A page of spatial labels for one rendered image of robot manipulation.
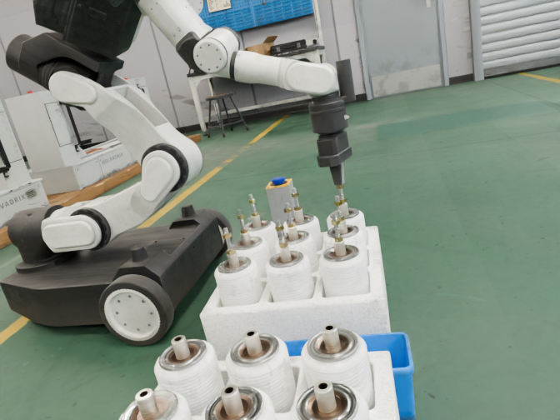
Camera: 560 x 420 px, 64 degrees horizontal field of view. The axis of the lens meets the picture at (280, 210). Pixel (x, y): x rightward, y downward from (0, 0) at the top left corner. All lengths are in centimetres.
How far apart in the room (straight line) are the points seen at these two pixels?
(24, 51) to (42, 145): 219
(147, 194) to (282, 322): 59
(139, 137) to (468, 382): 102
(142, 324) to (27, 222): 57
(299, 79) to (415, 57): 497
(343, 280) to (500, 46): 531
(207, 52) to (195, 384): 70
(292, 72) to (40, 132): 276
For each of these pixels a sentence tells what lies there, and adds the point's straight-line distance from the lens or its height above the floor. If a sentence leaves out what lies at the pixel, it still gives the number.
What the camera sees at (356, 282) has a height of 20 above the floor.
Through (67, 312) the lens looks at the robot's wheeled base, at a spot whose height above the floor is 9.
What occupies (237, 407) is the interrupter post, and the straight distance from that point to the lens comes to 60.
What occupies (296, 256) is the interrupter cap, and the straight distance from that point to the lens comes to 96.
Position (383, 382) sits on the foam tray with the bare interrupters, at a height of 18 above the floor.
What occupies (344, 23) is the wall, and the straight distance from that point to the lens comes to 599.
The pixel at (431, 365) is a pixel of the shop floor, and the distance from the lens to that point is 103.
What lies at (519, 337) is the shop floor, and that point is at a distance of 111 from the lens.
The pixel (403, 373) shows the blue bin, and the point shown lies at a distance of 83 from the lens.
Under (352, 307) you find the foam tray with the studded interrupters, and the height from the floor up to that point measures 17.
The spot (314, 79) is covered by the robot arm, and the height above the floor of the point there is 60.
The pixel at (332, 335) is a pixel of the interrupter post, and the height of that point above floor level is 27.
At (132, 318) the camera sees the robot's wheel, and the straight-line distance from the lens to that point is 130.
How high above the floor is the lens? 65
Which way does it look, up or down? 18 degrees down
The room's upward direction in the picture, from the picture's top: 12 degrees counter-clockwise
